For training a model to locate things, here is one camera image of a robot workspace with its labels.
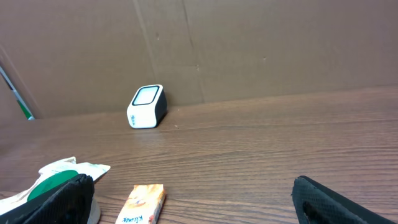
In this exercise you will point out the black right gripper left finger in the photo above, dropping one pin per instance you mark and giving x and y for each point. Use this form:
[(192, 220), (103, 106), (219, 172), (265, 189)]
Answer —
[(69, 202)]

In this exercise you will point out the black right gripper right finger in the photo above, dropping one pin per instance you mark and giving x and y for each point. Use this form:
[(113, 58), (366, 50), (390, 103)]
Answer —
[(316, 204)]

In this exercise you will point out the white plastic pouch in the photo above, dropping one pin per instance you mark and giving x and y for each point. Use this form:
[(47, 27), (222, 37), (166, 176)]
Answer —
[(93, 170)]

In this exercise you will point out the orange tissue pack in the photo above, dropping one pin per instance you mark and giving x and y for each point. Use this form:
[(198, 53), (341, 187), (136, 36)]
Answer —
[(143, 205)]

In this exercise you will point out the green lid jar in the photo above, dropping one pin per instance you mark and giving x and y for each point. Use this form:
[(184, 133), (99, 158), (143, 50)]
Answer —
[(58, 179)]

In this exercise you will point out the white barcode scanner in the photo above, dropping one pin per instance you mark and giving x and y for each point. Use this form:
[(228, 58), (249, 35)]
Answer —
[(147, 108)]

